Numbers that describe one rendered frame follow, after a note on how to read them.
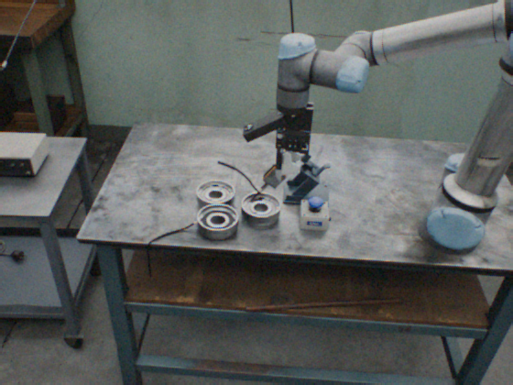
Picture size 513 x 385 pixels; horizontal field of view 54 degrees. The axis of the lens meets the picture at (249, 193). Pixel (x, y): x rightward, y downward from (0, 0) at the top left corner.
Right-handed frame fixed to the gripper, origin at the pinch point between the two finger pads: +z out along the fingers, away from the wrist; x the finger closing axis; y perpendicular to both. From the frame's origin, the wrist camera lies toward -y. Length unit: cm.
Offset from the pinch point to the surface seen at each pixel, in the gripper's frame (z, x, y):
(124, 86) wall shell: 55, 155, -96
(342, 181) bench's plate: 13.3, 18.0, 18.9
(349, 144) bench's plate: 13.3, 40.1, 22.0
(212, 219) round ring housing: 11.3, -7.1, -15.6
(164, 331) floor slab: 93, 18, -41
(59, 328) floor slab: 93, 13, -82
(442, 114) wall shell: 61, 163, 87
